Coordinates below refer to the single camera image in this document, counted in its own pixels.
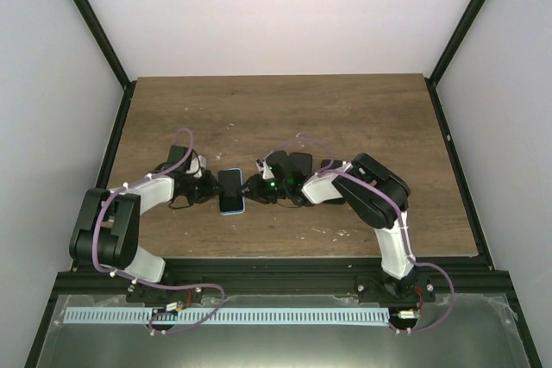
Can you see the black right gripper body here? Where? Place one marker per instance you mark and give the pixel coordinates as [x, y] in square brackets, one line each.
[266, 194]

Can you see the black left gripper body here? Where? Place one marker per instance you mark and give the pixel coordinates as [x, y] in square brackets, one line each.
[199, 192]

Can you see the light blue phone case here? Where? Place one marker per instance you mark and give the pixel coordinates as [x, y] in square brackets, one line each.
[233, 212]

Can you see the magenta phone black screen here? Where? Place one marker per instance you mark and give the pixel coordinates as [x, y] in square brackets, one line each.
[303, 161]

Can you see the white phone black screen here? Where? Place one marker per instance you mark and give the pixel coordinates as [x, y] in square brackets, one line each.
[333, 164]

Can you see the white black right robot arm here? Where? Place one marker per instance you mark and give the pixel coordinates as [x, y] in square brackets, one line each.
[378, 196]

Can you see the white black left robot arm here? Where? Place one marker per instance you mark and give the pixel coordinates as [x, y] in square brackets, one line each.
[106, 233]

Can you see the grey metal front plate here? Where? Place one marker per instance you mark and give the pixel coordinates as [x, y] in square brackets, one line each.
[471, 331]

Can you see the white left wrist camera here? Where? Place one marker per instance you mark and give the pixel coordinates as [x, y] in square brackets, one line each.
[197, 166]

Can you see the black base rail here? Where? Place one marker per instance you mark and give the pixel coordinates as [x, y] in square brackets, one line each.
[360, 278]

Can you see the light blue slotted cable duct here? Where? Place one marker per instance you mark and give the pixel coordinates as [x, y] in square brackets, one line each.
[230, 316]

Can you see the black frame post left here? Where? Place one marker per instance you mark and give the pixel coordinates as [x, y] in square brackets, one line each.
[101, 38]

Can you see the black frame post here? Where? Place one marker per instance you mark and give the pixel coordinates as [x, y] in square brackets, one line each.
[101, 38]
[459, 34]

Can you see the black frame post right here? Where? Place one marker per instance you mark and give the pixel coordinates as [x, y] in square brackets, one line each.
[459, 34]

